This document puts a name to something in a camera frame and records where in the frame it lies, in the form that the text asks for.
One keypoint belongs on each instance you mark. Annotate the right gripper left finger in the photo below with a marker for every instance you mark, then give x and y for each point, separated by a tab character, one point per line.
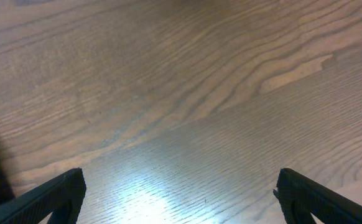
60	198

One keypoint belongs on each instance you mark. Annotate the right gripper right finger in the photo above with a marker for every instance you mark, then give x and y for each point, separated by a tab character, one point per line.
301	199

